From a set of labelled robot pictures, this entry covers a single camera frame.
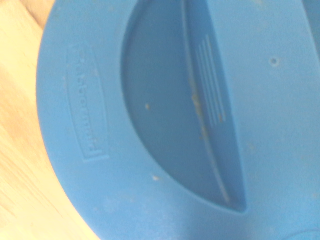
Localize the blue plastic container lid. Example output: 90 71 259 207
35 0 320 240

